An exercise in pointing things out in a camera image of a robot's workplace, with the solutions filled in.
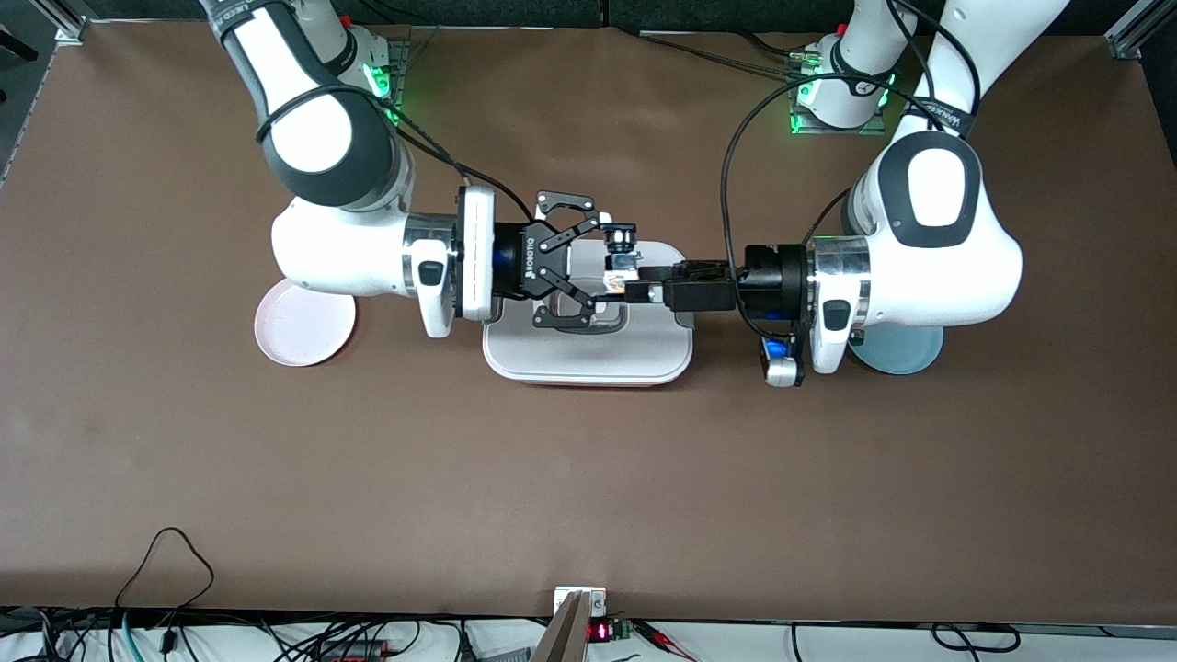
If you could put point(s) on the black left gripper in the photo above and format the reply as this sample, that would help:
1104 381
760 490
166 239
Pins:
766 273

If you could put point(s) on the orange and black push-button switch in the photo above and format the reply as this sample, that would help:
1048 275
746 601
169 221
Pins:
622 241

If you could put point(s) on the white box with grey latches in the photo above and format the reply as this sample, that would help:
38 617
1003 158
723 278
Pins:
588 359

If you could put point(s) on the red and black test leads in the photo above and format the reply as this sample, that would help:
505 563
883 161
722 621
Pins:
657 634

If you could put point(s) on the light blue round plate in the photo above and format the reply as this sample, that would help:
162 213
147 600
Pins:
906 359

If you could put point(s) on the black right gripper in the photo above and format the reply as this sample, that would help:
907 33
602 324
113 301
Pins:
524 262

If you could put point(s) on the aluminium frame post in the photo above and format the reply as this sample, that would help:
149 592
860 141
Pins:
1131 29
72 20

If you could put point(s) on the small white bracket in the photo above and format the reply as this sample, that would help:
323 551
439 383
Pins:
599 602

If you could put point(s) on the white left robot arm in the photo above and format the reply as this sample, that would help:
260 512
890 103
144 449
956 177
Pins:
938 276

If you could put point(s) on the orange and black connector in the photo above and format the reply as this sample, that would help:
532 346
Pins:
354 655

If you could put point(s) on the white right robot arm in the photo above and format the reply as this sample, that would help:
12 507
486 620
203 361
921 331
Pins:
331 248

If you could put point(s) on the circuit board with red display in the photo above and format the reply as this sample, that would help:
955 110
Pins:
599 632

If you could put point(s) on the pink round plate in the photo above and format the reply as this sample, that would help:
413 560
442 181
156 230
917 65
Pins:
303 333

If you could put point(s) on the grey aluminium profile bar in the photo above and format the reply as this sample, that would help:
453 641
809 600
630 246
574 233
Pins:
563 634

